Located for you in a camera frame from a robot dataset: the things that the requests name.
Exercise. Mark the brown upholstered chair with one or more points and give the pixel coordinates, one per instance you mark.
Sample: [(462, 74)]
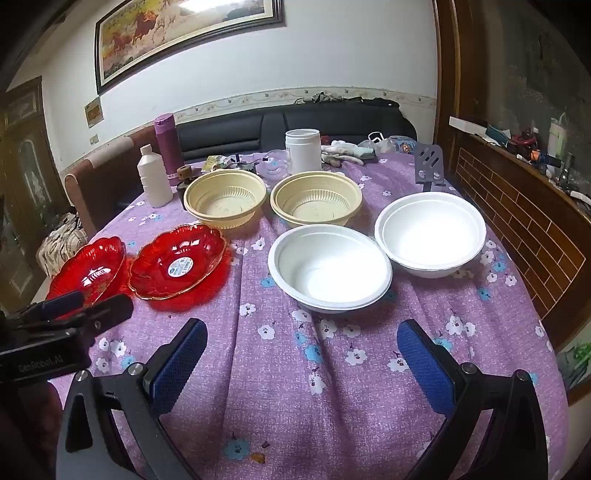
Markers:
[(106, 184)]

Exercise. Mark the beige ribbed plastic bowl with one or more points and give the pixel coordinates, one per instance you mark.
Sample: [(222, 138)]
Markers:
[(314, 203), (226, 203)]

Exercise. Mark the framed horse painting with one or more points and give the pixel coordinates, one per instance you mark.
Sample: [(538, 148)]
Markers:
[(184, 32)]

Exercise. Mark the white foam bowl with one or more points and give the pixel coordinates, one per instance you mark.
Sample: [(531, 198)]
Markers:
[(330, 272), (429, 235)]

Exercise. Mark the white plastic jar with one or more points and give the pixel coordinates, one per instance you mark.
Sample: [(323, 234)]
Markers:
[(302, 154)]

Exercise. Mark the wooden spool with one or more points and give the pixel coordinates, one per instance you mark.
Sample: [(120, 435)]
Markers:
[(186, 173)]

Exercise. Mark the small wall plaque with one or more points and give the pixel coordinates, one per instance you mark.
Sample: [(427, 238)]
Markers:
[(93, 112)]

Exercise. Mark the clutter of small tools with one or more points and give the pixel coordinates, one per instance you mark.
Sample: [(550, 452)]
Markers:
[(526, 143)]

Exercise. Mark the black leather sofa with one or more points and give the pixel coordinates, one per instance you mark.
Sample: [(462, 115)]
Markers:
[(231, 131)]

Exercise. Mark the clear bottle with cartoon label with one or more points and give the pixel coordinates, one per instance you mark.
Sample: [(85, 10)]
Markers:
[(401, 145)]

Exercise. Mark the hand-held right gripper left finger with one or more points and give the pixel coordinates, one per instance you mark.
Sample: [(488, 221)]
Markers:
[(180, 369)]

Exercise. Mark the plaid bag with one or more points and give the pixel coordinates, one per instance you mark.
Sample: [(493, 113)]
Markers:
[(60, 244)]

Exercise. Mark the white work gloves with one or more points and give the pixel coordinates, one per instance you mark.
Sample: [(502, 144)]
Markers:
[(341, 150)]

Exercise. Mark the green bamboo wall sticker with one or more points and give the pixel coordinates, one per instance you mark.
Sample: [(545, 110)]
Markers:
[(577, 364)]

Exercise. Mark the wooden door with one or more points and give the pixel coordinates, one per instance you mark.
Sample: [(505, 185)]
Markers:
[(23, 184)]

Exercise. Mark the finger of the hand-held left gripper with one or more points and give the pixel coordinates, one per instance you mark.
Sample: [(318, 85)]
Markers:
[(108, 311), (57, 303)]

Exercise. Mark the black jar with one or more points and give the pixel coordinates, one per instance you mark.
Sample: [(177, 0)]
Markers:
[(182, 196)]

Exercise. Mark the plain red scalloped plate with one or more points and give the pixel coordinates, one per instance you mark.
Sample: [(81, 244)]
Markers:
[(87, 267)]

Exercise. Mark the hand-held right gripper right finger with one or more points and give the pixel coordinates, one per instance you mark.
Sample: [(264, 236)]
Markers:
[(425, 364)]

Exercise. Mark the white plastic bottle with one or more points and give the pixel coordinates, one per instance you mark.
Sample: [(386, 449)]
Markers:
[(154, 180)]

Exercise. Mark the grey phone stand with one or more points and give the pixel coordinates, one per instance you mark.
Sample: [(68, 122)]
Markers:
[(429, 166)]

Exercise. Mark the purple thermos flask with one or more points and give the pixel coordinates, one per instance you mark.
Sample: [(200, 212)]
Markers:
[(168, 147)]

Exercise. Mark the snack packet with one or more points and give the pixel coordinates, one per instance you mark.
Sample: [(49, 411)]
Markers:
[(214, 162)]

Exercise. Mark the red gold-rimmed labelled plate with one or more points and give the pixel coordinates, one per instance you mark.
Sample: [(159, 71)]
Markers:
[(184, 251)]

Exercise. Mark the grey clothes heap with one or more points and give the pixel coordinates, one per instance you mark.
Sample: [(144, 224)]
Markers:
[(323, 98)]

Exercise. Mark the purple floral tablecloth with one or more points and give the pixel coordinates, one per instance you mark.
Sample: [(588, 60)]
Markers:
[(277, 369)]

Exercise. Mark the wooden brick-pattern partition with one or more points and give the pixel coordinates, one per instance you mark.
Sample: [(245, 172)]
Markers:
[(508, 221)]

